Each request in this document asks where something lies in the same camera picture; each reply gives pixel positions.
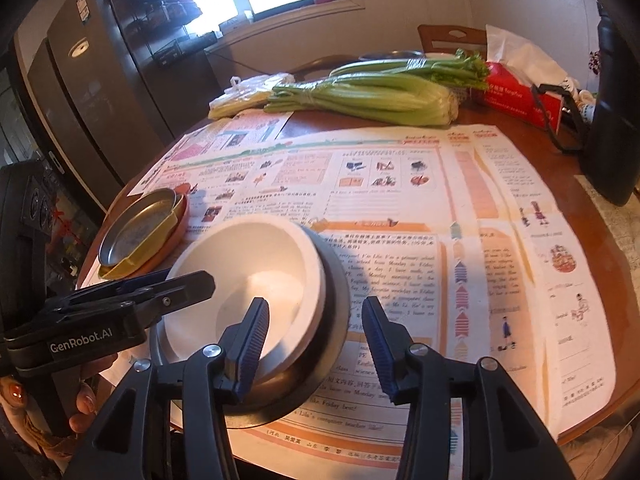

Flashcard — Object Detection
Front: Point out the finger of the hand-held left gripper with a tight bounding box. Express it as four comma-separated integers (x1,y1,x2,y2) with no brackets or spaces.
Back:
45,270,217,328
75,268,173,296

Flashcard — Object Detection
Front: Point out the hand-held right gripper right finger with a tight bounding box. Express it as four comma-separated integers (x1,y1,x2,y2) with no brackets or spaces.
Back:
361,296,576,480

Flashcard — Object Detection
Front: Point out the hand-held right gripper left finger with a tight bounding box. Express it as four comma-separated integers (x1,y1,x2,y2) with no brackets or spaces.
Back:
62,297,271,480

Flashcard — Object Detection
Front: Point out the yellow shell-shaped plate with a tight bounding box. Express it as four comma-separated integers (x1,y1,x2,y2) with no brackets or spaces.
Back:
97,199,186,281

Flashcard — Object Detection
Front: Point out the large steel bowl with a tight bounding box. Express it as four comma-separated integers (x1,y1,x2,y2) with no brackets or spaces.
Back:
150,225,351,428

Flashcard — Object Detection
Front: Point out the shallow round steel dish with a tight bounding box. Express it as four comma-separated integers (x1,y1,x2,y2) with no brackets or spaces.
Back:
98,188,185,267

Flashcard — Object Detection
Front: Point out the orange plate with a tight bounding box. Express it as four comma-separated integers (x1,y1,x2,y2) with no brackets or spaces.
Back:
140,182,192,273

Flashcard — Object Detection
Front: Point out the person's left hand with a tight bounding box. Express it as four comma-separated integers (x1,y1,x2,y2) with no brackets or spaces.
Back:
0,352,121,461

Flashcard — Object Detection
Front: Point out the dark glass cabinet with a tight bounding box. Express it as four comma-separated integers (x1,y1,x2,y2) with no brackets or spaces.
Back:
0,60,101,291

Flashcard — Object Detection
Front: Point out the large printed newspaper sheet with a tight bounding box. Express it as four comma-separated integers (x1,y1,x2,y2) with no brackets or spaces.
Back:
80,122,618,466

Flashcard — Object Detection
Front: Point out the small printed newspaper sheet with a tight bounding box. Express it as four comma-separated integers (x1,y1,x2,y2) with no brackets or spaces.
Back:
170,110,296,161

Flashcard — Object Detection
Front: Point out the dark refrigerator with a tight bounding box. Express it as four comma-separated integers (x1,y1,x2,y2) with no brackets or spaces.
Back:
15,0,221,196

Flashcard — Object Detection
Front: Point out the plastic bag of yellow food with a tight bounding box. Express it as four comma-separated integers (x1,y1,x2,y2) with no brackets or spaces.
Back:
208,74,296,121

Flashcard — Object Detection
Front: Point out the white cloth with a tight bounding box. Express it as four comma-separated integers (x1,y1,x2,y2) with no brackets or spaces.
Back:
560,420,636,480

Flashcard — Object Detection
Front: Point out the thick celery bunch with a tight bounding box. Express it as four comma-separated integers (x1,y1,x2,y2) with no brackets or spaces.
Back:
263,72,458,127

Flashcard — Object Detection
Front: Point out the pale printed paper sheet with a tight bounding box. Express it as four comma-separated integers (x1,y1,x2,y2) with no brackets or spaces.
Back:
572,174,640,271

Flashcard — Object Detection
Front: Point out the curved-back wooden chair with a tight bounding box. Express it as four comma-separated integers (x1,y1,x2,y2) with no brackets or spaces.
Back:
290,54,361,78

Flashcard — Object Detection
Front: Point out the thin celery bunch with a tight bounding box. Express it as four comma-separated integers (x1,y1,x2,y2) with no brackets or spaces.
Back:
327,50,491,93

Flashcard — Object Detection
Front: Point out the red tissue box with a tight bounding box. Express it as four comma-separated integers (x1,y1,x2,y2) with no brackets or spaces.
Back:
467,60,566,128

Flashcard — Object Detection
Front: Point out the black thermos bottle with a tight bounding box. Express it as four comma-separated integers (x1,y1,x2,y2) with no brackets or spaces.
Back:
579,2,640,207

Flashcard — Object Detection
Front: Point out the brown wooden chair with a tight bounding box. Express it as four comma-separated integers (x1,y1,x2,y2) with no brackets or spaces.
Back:
417,24,488,56

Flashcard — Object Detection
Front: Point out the black wire storage rack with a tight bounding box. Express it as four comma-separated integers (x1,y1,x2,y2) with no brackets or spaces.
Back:
102,0,221,68

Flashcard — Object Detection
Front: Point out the black strap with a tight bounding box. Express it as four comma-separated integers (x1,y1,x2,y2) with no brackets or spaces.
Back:
531,82,587,153

